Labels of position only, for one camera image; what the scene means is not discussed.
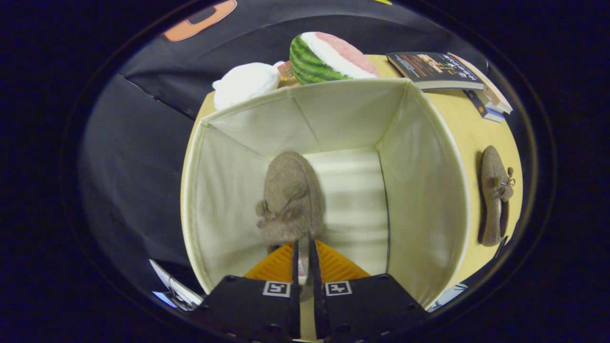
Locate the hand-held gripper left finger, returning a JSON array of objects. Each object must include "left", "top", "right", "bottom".
[{"left": 193, "top": 240, "right": 302, "bottom": 342}]

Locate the cream cover book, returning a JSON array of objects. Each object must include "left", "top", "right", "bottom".
[{"left": 448, "top": 52, "right": 514, "bottom": 115}]

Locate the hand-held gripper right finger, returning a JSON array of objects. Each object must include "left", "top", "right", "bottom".
[{"left": 308, "top": 238, "right": 428, "bottom": 342}]

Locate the white plush toy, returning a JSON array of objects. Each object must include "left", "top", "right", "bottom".
[{"left": 212, "top": 61, "right": 285, "bottom": 111}]

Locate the cream fabric storage box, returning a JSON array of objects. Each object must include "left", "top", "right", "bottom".
[{"left": 180, "top": 78, "right": 472, "bottom": 310}]

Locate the watermelon slice plush toy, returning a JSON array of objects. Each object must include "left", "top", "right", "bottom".
[{"left": 289, "top": 31, "right": 380, "bottom": 85}]

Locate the brown shoe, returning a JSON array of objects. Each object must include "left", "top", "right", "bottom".
[
  {"left": 255, "top": 151, "right": 326, "bottom": 253},
  {"left": 478, "top": 145, "right": 516, "bottom": 247}
]

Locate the black cover book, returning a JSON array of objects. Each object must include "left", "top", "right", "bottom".
[{"left": 386, "top": 51, "right": 485, "bottom": 91}]

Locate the blue cover book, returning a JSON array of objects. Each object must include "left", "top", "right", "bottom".
[{"left": 463, "top": 90, "right": 506, "bottom": 123}]

